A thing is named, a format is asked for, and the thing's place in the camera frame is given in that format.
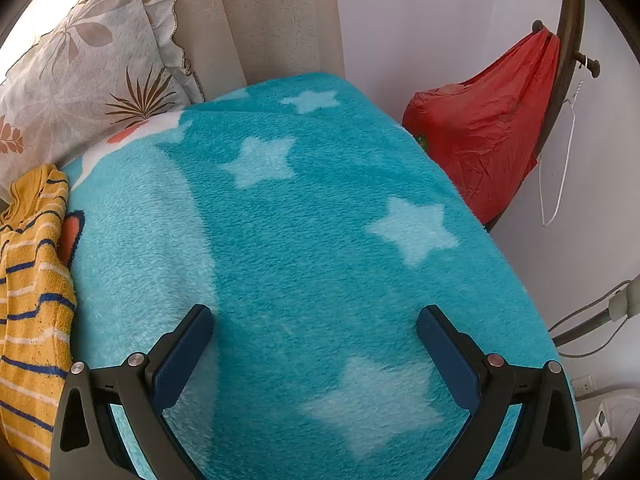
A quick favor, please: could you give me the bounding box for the white cord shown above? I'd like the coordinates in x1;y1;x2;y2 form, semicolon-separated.
539;57;589;228

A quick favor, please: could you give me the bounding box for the white appliance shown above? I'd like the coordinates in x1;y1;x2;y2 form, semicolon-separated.
580;384;637;480

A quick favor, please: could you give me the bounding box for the blue printed fleece blanket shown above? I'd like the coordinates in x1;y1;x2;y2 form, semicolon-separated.
57;72;584;480

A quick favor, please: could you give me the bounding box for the grey cable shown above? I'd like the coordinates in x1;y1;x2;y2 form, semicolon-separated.
547;280;633;359

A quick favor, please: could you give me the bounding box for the white wall socket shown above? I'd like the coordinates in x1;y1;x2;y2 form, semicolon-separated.
570;374;596;399

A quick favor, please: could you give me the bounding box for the polka dot cloth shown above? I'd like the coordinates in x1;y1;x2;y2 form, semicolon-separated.
581;435;619;480

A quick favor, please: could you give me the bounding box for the beige curtain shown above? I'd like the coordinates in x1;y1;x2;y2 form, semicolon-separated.
167;0;347;105

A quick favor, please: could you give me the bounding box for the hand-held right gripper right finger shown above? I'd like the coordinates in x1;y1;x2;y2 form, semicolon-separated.
416;305;584;480

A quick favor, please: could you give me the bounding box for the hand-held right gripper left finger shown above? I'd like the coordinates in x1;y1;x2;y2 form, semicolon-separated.
50;304;216;480

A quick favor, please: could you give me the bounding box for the yellow striped small sweater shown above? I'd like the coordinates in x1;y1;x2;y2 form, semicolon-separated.
0;162;79;480

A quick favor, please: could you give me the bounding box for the floral leaf print pillow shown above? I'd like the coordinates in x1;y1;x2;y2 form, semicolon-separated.
0;0;206;206

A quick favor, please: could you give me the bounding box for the dark brown coat stand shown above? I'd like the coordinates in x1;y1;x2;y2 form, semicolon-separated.
482;0;602;233

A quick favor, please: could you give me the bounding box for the red plastic bag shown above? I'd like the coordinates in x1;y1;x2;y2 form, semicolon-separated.
402;27;562;227

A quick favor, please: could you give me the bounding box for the white power adapter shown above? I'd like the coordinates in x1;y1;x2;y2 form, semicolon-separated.
607;274;640;322

